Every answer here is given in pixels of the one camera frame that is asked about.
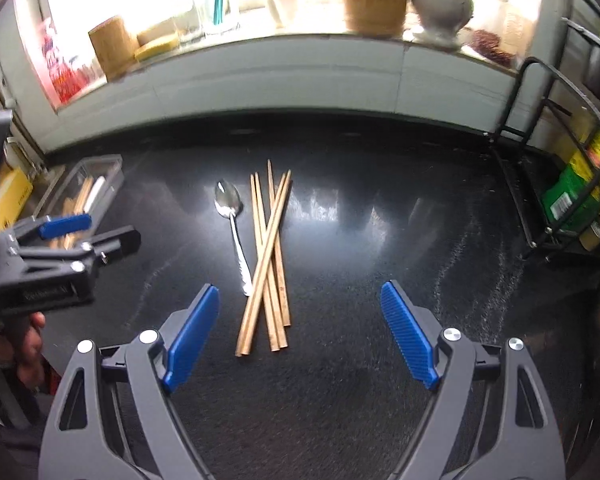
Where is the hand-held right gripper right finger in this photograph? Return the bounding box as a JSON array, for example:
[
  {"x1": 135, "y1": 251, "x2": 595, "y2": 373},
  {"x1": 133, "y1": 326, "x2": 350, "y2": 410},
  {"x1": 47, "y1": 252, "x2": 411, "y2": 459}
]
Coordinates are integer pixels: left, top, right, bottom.
[{"x1": 380, "y1": 280, "x2": 567, "y2": 480}]

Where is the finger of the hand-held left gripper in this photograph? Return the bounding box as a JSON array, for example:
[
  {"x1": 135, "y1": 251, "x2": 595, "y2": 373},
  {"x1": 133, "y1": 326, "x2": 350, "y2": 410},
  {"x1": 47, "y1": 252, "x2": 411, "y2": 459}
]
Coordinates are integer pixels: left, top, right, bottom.
[
  {"x1": 17, "y1": 226, "x2": 142, "y2": 278},
  {"x1": 0, "y1": 212, "x2": 93, "y2": 257}
]

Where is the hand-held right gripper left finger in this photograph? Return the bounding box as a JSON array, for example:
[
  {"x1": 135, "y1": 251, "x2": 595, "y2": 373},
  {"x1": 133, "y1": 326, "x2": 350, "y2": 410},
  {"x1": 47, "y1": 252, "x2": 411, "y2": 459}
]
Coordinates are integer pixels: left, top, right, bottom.
[{"x1": 39, "y1": 282, "x2": 221, "y2": 480}]

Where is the clear plastic container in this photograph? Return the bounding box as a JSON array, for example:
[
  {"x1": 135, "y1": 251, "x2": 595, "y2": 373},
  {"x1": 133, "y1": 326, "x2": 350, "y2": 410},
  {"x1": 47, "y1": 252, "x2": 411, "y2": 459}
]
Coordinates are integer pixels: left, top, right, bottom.
[{"x1": 27, "y1": 154, "x2": 126, "y2": 257}]

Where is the silver metal spoon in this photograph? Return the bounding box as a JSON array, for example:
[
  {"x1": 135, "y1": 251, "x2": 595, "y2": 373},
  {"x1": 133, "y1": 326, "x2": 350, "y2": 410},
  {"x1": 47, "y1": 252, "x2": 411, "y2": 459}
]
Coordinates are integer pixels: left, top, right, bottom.
[{"x1": 214, "y1": 179, "x2": 255, "y2": 297}]

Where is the bundle of wooden chopsticks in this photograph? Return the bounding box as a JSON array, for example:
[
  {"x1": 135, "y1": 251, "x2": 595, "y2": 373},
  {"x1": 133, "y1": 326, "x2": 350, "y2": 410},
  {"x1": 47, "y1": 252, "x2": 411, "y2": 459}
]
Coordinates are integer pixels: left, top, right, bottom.
[{"x1": 242, "y1": 169, "x2": 293, "y2": 356}]

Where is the person's left hand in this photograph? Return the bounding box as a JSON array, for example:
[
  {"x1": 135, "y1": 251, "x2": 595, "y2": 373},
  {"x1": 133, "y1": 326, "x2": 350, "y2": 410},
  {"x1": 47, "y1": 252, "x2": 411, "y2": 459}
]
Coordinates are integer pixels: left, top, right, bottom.
[{"x1": 0, "y1": 311, "x2": 48, "y2": 390}]

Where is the yellow cardboard box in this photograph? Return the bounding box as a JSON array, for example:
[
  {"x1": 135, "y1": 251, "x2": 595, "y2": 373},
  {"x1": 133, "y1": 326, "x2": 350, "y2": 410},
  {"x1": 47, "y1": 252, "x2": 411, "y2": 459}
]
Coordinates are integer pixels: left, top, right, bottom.
[{"x1": 0, "y1": 167, "x2": 35, "y2": 233}]

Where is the red snack package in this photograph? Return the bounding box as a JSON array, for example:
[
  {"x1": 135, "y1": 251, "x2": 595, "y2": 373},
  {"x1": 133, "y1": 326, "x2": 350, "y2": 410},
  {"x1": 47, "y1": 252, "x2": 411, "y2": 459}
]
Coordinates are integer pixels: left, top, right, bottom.
[{"x1": 39, "y1": 16, "x2": 94, "y2": 104}]

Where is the yellow sponge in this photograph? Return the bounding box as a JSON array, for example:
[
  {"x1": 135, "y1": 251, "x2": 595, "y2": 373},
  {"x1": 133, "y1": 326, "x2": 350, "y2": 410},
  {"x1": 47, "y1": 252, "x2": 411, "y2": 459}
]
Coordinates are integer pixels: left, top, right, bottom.
[{"x1": 134, "y1": 30, "x2": 180, "y2": 64}]

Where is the green package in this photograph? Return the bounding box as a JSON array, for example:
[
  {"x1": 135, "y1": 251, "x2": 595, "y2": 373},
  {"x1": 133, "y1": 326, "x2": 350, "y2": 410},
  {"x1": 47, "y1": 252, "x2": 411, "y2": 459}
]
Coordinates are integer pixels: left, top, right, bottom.
[{"x1": 540, "y1": 112, "x2": 600, "y2": 236}]

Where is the reddish brown clump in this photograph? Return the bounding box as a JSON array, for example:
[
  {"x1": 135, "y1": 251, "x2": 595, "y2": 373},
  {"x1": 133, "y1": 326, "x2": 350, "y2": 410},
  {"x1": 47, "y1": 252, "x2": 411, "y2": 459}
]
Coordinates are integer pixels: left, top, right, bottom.
[{"x1": 467, "y1": 29, "x2": 519, "y2": 66}]

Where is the white ceramic pot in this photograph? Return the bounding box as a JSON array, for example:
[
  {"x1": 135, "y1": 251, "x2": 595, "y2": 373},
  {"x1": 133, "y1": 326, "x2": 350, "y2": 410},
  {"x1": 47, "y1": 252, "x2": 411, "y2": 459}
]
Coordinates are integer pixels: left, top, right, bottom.
[{"x1": 408, "y1": 0, "x2": 476, "y2": 50}]

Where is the black wire rack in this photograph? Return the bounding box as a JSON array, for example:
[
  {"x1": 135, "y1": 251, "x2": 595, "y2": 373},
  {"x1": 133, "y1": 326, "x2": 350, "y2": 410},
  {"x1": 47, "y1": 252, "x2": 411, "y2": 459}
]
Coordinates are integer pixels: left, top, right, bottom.
[{"x1": 484, "y1": 55, "x2": 600, "y2": 263}]

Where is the black metal frame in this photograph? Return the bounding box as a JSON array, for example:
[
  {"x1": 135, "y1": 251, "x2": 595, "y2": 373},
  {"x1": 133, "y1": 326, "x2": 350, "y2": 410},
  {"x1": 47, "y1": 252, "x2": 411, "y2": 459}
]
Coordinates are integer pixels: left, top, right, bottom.
[{"x1": 562, "y1": 0, "x2": 600, "y2": 107}]

